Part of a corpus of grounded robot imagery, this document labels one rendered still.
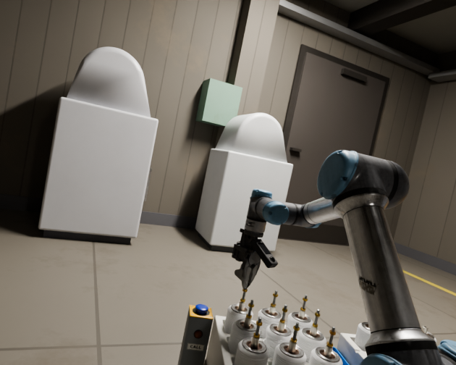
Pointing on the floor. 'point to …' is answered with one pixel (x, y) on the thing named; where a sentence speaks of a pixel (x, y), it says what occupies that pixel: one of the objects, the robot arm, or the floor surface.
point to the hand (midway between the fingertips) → (247, 285)
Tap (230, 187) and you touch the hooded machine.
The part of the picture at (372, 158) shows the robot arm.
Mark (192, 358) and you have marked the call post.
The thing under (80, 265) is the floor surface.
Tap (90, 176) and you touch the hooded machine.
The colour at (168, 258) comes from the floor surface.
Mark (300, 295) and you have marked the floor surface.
